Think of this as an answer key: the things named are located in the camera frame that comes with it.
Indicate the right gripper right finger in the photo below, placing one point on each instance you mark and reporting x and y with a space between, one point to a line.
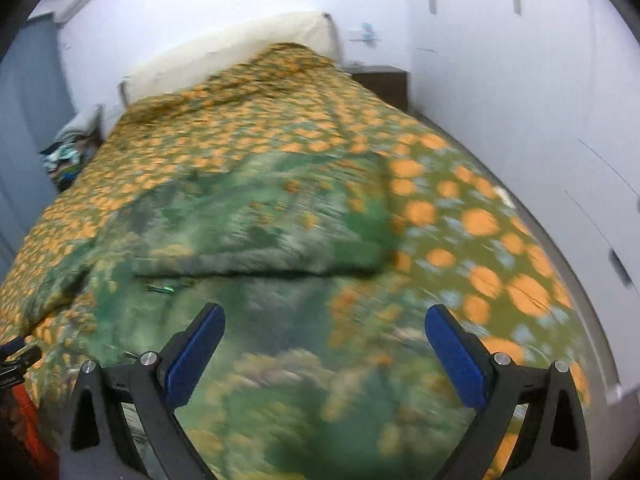
552 442

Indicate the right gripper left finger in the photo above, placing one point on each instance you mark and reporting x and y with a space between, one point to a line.
97 442

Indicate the green landscape print jacket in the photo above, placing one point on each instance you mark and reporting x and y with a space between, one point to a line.
325 266

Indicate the pile of clothes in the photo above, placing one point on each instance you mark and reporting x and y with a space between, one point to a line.
65 160

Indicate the orange knitted blanket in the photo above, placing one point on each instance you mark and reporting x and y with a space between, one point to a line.
42 456

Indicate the green orange floral quilt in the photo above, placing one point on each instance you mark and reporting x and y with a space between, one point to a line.
286 100

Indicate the striped grey pillow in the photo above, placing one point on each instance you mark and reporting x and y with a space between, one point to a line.
86 124

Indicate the blue curtain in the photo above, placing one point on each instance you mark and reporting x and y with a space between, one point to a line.
35 104

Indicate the dark wooden nightstand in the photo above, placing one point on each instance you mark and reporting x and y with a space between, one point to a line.
389 83

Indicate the white wardrobe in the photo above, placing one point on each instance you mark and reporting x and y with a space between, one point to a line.
545 93

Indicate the cream padded headboard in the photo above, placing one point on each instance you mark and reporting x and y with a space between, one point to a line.
193 62

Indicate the white wall socket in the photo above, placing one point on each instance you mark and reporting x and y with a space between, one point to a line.
366 34

